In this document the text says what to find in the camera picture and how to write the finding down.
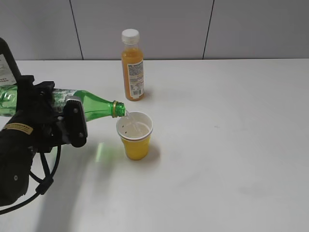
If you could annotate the yellow paper cup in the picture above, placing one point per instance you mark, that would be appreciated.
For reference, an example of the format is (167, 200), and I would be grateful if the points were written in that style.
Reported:
(135, 131)

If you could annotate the orange juice bottle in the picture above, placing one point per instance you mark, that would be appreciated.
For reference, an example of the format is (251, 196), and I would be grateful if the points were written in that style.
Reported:
(132, 64)

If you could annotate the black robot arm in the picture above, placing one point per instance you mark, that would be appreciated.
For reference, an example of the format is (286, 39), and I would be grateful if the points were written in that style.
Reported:
(15, 171)

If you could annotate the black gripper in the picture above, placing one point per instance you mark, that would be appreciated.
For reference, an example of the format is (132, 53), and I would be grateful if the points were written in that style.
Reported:
(36, 126)

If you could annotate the dark wine bottle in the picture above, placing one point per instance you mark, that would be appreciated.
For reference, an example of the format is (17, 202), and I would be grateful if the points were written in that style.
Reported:
(9, 71)

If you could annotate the green sprite bottle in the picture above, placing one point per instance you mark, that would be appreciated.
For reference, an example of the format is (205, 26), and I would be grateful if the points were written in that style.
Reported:
(94, 106)

